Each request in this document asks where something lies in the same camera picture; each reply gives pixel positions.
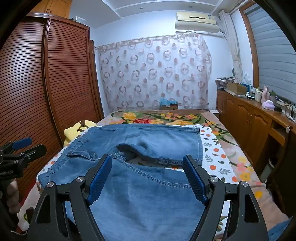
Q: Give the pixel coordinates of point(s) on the wooden overhead cupboard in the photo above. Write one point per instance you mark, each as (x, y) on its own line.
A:
(55, 8)

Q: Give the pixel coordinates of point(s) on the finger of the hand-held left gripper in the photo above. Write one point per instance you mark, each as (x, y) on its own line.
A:
(22, 143)
(34, 151)

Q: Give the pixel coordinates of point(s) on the white waste bin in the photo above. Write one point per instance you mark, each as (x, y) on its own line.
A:
(269, 169)

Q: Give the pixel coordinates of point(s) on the person's blue denim clothing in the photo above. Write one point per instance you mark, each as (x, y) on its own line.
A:
(279, 231)

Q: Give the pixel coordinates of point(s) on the yellow plush toy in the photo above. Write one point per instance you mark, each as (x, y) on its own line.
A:
(74, 133)

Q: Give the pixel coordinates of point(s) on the pink tissue box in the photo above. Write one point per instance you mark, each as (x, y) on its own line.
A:
(268, 104)

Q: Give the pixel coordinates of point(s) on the blue denim pants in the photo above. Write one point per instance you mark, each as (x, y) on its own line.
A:
(148, 204)

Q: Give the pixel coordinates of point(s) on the orange-print white bed sheet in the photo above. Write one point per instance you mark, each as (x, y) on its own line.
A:
(215, 153)

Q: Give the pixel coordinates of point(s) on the white power strip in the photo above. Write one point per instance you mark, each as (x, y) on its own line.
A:
(283, 101)

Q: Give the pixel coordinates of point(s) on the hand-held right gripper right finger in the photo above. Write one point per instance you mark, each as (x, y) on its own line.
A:
(195, 180)

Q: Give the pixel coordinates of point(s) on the wooden sideboard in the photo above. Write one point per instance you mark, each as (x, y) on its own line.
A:
(245, 115)

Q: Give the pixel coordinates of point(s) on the wooden window frame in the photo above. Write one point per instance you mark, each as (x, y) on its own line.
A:
(251, 41)

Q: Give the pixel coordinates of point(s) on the blue plastic bag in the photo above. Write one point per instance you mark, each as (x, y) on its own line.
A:
(166, 100)

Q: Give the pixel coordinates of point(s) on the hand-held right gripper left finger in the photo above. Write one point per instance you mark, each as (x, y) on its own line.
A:
(99, 180)

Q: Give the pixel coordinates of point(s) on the small cardboard box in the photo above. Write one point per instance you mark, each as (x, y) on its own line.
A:
(170, 107)

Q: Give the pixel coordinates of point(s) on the grey window blind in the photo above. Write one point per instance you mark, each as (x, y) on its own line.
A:
(270, 51)

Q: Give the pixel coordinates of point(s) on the beige window curtain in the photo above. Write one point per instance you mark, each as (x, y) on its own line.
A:
(233, 46)

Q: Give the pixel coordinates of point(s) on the translucent storage box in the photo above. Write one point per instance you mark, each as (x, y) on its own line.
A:
(78, 20)

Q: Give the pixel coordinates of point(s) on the patterned storage basket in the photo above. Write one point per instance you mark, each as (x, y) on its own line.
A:
(224, 82)

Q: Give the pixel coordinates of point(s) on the wooden chair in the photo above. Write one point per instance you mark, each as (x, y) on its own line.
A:
(286, 162)

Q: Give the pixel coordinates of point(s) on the floral blanket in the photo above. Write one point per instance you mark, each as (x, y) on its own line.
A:
(161, 117)

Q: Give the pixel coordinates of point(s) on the open cardboard box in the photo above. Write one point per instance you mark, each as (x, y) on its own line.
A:
(237, 88)

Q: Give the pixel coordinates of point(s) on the beige wall air conditioner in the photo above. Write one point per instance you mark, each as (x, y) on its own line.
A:
(196, 20)

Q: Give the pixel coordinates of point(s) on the white jar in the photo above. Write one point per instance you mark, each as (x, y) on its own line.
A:
(258, 95)

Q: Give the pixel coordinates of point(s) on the person's left hand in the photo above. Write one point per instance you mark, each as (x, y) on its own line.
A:
(11, 197)

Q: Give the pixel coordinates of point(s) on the brown louvered wardrobe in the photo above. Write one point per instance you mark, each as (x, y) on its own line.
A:
(67, 69)

